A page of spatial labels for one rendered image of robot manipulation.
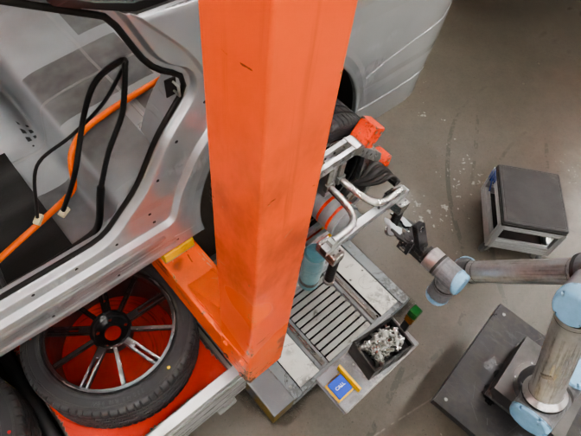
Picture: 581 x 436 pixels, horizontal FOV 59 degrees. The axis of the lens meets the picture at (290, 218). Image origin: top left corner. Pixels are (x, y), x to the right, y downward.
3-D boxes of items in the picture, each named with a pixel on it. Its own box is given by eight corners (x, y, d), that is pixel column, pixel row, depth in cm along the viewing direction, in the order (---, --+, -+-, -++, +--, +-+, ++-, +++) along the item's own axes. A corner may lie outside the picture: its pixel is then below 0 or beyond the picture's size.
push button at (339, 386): (339, 375, 201) (340, 373, 199) (352, 388, 199) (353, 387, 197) (326, 387, 198) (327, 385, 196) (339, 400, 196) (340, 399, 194)
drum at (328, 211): (326, 195, 208) (331, 174, 196) (363, 231, 200) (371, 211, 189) (300, 214, 202) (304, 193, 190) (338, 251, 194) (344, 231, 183)
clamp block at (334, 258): (325, 241, 182) (327, 234, 177) (342, 259, 179) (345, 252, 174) (315, 249, 180) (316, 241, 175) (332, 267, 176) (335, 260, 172)
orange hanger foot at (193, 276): (179, 237, 222) (170, 189, 193) (256, 326, 202) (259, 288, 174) (145, 258, 215) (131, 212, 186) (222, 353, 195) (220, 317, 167)
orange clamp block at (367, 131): (356, 136, 191) (370, 116, 187) (372, 149, 188) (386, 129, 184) (347, 136, 185) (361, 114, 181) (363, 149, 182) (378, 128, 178)
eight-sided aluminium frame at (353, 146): (352, 200, 233) (379, 113, 188) (362, 209, 231) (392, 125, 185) (259, 266, 210) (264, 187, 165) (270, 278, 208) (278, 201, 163)
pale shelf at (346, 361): (387, 316, 221) (389, 313, 218) (417, 345, 214) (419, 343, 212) (315, 381, 203) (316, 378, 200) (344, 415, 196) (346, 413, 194)
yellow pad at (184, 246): (175, 221, 207) (174, 214, 203) (195, 245, 202) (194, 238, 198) (145, 240, 201) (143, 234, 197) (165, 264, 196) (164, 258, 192)
